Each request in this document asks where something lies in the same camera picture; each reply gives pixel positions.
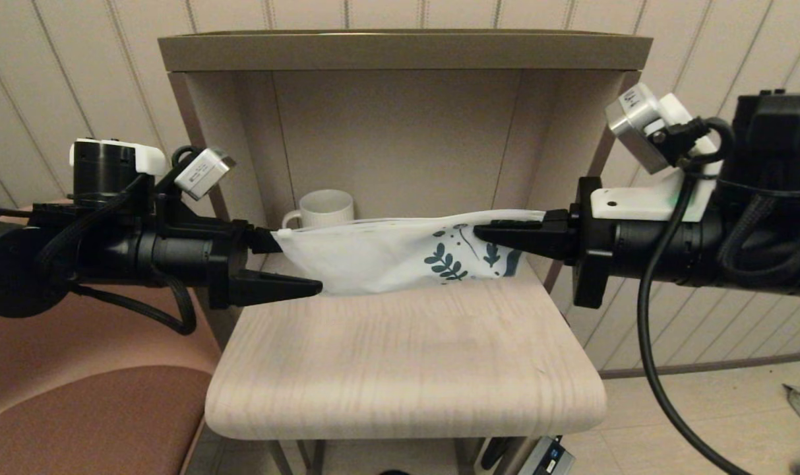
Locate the white floral zip pouch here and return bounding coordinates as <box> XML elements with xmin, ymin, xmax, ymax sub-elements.
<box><xmin>271</xmin><ymin>210</ymin><xmax>547</xmax><ymax>296</ymax></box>

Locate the white ribbed ceramic mug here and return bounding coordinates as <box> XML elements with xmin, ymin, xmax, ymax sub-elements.
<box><xmin>282</xmin><ymin>190</ymin><xmax>356</xmax><ymax>230</ymax></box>

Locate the pink chair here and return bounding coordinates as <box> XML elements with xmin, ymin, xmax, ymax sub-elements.
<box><xmin>0</xmin><ymin>198</ymin><xmax>224</xmax><ymax>475</ymax></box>

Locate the beige wooden desk with hutch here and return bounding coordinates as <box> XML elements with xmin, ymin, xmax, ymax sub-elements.
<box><xmin>158</xmin><ymin>30</ymin><xmax>652</xmax><ymax>475</ymax></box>

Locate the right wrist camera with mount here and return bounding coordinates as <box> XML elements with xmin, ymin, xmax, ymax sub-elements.
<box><xmin>591</xmin><ymin>82</ymin><xmax>723</xmax><ymax>222</ymax></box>

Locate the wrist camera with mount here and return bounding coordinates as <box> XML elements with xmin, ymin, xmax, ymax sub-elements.
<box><xmin>591</xmin><ymin>82</ymin><xmax>723</xmax><ymax>222</ymax></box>
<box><xmin>70</xmin><ymin>139</ymin><xmax>237</xmax><ymax>202</ymax></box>

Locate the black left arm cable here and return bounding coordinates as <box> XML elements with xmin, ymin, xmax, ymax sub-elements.
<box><xmin>70</xmin><ymin>145</ymin><xmax>202</xmax><ymax>336</ymax></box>

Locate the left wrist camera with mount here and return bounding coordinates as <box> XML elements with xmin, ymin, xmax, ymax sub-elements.
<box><xmin>70</xmin><ymin>139</ymin><xmax>237</xmax><ymax>202</ymax></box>

